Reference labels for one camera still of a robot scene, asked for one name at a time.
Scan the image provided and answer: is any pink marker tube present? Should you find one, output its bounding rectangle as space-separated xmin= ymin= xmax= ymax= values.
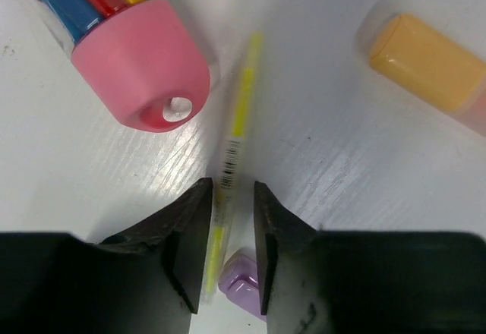
xmin=31 ymin=0 xmax=211 ymax=133

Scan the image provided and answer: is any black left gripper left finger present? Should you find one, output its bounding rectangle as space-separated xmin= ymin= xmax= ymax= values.
xmin=1 ymin=178 xmax=213 ymax=333

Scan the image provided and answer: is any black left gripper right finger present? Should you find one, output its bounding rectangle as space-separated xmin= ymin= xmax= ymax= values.
xmin=254 ymin=182 xmax=485 ymax=333

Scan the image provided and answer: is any thin yellow pen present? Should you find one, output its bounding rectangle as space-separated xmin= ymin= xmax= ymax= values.
xmin=201 ymin=32 xmax=264 ymax=304

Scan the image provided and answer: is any purple highlighter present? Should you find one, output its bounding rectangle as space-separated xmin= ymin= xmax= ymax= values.
xmin=218 ymin=247 xmax=267 ymax=322

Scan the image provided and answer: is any yellow orange highlighter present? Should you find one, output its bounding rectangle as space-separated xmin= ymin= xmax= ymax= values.
xmin=355 ymin=13 xmax=485 ymax=135

